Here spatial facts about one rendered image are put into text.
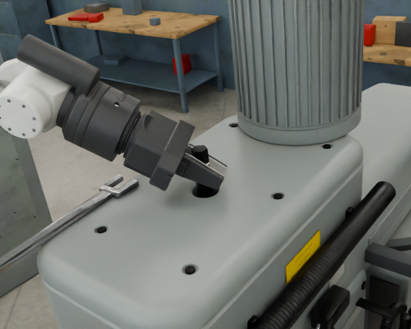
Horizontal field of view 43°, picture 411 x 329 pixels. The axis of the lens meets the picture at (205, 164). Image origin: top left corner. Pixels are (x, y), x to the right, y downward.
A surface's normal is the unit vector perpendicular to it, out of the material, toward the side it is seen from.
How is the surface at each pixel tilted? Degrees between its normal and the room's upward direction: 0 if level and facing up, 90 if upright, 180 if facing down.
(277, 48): 90
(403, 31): 90
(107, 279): 0
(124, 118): 49
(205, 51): 90
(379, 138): 0
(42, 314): 0
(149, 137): 31
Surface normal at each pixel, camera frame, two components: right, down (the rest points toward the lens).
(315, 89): 0.16, 0.47
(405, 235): -0.11, -0.87
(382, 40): -0.49, 0.47
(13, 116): -0.25, 0.64
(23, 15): 0.78, 0.22
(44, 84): 0.36, -0.64
